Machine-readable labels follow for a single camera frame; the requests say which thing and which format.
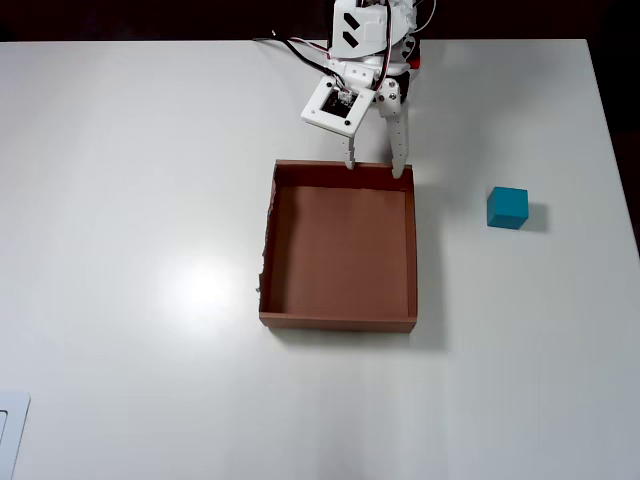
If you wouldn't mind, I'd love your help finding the blue cube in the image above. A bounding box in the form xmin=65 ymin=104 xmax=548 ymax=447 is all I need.
xmin=486 ymin=186 xmax=530 ymax=231

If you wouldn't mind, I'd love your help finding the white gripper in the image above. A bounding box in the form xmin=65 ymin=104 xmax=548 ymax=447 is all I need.
xmin=324 ymin=55 xmax=419 ymax=180

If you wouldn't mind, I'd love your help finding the white wrist camera mount plate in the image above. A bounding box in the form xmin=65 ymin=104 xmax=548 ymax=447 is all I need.
xmin=300 ymin=77 xmax=378 ymax=139

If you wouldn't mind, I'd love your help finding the white flat pad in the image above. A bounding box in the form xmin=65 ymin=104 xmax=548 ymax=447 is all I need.
xmin=0 ymin=389 xmax=32 ymax=480

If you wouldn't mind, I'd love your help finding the brown cardboard box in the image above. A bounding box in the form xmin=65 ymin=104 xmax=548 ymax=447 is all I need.
xmin=256 ymin=159 xmax=419 ymax=334

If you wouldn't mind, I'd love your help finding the black camera cable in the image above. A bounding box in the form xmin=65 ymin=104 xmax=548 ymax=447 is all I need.
xmin=252 ymin=37 xmax=347 ymax=87

